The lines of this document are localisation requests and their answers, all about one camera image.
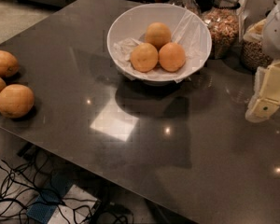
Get round glass jar of grains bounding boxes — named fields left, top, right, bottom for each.
left=241, top=19, right=273, bottom=71

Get glass jar of nuts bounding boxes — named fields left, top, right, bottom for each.
left=202, top=0, right=241, bottom=59

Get white bowl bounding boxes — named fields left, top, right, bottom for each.
left=106, top=2, right=213, bottom=87

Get blue pad on floor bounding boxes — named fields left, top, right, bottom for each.
left=27, top=175, right=73, bottom=224

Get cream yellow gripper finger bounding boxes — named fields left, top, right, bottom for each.
left=245, top=61, right=280, bottom=123

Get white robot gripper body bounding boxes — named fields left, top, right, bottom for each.
left=262, top=1, right=280, bottom=60

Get black cables on floor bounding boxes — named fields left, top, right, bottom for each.
left=0, top=142, right=134, bottom=224

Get white paper bowl liner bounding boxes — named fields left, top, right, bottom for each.
left=112, top=9, right=208, bottom=84

